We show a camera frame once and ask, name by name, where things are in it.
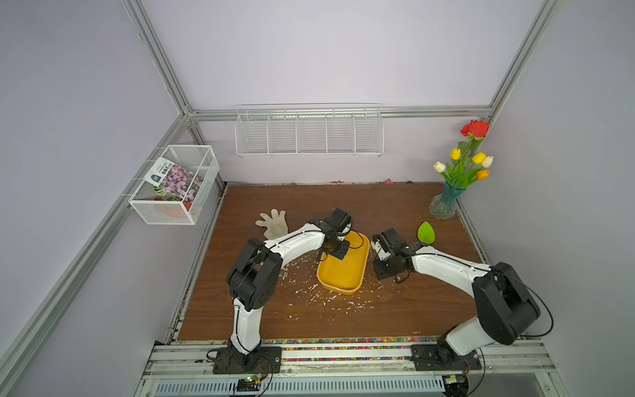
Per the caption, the yellow plastic storage box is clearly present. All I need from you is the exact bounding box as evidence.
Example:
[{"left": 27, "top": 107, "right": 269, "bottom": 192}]
[{"left": 317, "top": 232, "right": 370, "bottom": 295}]

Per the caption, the green yellow toy trowel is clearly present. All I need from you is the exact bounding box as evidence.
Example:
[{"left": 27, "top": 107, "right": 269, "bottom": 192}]
[{"left": 417, "top": 222, "right": 436, "bottom": 245}]

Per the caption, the white cotton work glove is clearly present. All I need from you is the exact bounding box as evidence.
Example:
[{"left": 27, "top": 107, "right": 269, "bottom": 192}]
[{"left": 256, "top": 208, "right": 289, "bottom": 240}]

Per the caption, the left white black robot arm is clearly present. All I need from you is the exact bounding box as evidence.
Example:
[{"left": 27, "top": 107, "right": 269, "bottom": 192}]
[{"left": 227, "top": 215, "right": 352, "bottom": 357}]

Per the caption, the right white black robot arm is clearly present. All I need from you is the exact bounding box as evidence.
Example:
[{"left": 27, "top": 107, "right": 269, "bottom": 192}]
[{"left": 371, "top": 243, "right": 541, "bottom": 362}]

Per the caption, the glass vase with flowers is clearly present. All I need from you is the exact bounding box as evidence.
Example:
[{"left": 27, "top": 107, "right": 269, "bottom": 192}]
[{"left": 429, "top": 120, "right": 494, "bottom": 220}]

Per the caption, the purple flower seed packet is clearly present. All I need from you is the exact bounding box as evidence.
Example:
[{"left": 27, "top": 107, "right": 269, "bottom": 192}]
[{"left": 143, "top": 157, "right": 203, "bottom": 203}]

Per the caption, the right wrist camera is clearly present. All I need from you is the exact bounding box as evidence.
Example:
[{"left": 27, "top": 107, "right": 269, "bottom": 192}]
[{"left": 371, "top": 228, "right": 408, "bottom": 257}]

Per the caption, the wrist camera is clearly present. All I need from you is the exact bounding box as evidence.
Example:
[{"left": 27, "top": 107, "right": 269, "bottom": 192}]
[
  {"left": 325, "top": 208, "right": 352, "bottom": 236},
  {"left": 371, "top": 228, "right": 408, "bottom": 257}
]

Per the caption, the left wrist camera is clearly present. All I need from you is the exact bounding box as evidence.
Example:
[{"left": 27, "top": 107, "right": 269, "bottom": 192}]
[{"left": 325, "top": 208, "right": 352, "bottom": 236}]

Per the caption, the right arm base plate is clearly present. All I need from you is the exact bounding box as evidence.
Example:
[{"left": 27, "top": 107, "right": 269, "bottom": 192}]
[{"left": 410, "top": 344, "right": 482, "bottom": 373}]

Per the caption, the white wire wall shelf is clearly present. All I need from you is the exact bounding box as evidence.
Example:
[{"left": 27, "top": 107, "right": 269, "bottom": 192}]
[{"left": 234, "top": 104, "right": 385, "bottom": 157}]

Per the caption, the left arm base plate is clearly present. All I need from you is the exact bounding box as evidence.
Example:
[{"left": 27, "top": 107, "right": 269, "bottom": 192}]
[{"left": 213, "top": 345, "right": 282, "bottom": 375}]

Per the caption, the white wire basket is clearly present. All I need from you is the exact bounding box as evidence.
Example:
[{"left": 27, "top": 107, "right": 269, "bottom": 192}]
[{"left": 128, "top": 145, "right": 220, "bottom": 225}]

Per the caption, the aluminium front rail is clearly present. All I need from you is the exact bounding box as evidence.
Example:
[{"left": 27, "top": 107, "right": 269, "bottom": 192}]
[{"left": 135, "top": 337, "right": 569, "bottom": 396}]

